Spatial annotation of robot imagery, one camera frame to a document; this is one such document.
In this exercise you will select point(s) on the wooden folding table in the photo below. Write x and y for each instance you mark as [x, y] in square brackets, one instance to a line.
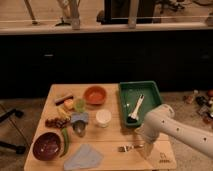
[107, 140]

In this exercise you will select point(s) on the green chili pepper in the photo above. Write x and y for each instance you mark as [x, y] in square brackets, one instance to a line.
[66, 141]

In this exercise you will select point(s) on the white paper cup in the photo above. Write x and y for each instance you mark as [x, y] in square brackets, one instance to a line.
[103, 117]

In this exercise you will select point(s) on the dark purple bowl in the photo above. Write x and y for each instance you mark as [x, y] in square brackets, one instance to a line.
[47, 146]

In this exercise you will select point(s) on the yellow corn toy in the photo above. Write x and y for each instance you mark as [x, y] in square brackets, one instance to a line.
[63, 113]

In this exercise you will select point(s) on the orange bowl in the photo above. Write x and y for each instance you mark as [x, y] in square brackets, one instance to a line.
[95, 95]

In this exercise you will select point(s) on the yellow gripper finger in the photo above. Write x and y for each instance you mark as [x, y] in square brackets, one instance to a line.
[147, 149]

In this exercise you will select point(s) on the orange peach toy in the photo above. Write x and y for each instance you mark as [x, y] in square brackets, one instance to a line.
[68, 104]

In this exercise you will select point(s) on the red grapes bunch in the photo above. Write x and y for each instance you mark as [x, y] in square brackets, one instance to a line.
[59, 123]

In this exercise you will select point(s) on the silver metal fork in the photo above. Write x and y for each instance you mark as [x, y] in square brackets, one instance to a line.
[127, 148]

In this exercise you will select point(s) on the black office chair base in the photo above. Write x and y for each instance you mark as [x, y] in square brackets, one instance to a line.
[13, 138]

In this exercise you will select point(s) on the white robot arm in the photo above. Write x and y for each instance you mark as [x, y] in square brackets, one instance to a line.
[160, 120]

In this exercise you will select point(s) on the green round toy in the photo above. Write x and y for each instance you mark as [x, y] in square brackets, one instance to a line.
[79, 105]

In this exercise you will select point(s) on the green plastic tray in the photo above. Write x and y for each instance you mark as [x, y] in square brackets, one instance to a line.
[136, 99]

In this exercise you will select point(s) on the light blue cloth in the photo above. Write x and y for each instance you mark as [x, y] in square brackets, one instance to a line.
[85, 157]

